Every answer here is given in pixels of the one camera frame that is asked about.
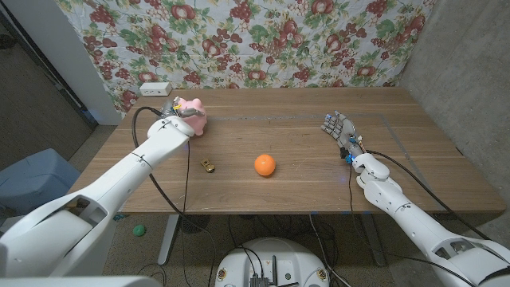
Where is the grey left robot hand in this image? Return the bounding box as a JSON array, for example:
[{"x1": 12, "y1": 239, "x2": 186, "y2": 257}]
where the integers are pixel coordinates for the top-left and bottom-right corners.
[{"x1": 161, "y1": 96, "x2": 206, "y2": 120}]

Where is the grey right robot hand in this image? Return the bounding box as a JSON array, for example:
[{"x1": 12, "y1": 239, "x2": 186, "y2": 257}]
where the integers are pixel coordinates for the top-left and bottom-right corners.
[{"x1": 320, "y1": 110, "x2": 366, "y2": 163}]

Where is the pink plastic piggy bank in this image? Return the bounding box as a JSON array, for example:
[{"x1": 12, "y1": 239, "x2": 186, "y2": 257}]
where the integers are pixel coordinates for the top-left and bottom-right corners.
[{"x1": 175, "y1": 96, "x2": 208, "y2": 137}]

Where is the white power strip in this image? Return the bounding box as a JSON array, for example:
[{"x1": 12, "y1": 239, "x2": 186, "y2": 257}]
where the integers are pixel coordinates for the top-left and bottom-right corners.
[{"x1": 139, "y1": 81, "x2": 173, "y2": 97}]

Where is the orange fruit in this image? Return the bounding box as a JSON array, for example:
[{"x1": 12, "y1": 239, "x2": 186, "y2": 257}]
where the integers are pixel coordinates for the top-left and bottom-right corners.
[{"x1": 253, "y1": 153, "x2": 277, "y2": 177}]

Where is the floral fruit print backdrop cloth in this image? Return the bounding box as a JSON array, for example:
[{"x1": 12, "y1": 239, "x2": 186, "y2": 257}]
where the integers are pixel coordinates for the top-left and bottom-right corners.
[{"x1": 55, "y1": 0, "x2": 437, "y2": 111}]

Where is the metal table leg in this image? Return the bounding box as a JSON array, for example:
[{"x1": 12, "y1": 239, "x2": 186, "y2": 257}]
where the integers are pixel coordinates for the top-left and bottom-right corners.
[
  {"x1": 157, "y1": 214, "x2": 180, "y2": 267},
  {"x1": 360, "y1": 213, "x2": 387, "y2": 267}
]

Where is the black round fan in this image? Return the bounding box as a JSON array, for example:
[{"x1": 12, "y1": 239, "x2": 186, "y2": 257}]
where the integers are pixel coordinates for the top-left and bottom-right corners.
[{"x1": 177, "y1": 214, "x2": 211, "y2": 234}]

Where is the white robot torso base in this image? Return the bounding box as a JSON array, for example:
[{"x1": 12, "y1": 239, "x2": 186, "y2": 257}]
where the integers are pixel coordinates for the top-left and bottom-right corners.
[{"x1": 214, "y1": 238, "x2": 331, "y2": 287}]

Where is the dark brown door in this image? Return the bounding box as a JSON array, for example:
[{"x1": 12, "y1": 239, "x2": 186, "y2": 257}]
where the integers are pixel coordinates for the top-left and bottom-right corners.
[{"x1": 0, "y1": 10, "x2": 99, "y2": 171}]

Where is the blue grey storage box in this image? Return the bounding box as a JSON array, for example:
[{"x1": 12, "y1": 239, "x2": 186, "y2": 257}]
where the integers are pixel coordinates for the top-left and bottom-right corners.
[{"x1": 0, "y1": 148, "x2": 82, "y2": 218}]

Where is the white robot torso panel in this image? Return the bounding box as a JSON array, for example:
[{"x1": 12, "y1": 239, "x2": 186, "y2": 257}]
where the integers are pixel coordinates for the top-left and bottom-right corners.
[{"x1": 0, "y1": 276, "x2": 163, "y2": 287}]

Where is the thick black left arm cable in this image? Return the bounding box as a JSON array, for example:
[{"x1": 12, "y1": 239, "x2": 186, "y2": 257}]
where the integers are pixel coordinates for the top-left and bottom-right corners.
[{"x1": 131, "y1": 105, "x2": 218, "y2": 287}]

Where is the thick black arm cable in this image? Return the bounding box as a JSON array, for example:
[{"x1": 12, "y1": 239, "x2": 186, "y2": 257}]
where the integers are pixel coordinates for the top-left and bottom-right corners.
[
  {"x1": 364, "y1": 149, "x2": 493, "y2": 241},
  {"x1": 131, "y1": 105, "x2": 218, "y2": 287}
]

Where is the thin black right arm wire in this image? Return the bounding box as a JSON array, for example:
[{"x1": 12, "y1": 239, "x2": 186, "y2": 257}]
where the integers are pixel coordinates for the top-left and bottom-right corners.
[{"x1": 347, "y1": 163, "x2": 358, "y2": 225}]

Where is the thin black arm wire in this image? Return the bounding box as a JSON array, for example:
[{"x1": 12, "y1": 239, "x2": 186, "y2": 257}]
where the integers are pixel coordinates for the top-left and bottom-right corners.
[
  {"x1": 181, "y1": 141, "x2": 192, "y2": 218},
  {"x1": 347, "y1": 163, "x2": 358, "y2": 225}
]

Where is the thin black left arm wire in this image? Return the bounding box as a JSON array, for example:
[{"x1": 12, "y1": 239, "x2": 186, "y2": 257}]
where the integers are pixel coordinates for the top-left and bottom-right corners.
[{"x1": 181, "y1": 141, "x2": 192, "y2": 218}]

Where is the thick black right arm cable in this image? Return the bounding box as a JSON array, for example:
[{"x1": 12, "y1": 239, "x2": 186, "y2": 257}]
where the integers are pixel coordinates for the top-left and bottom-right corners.
[{"x1": 364, "y1": 149, "x2": 493, "y2": 241}]

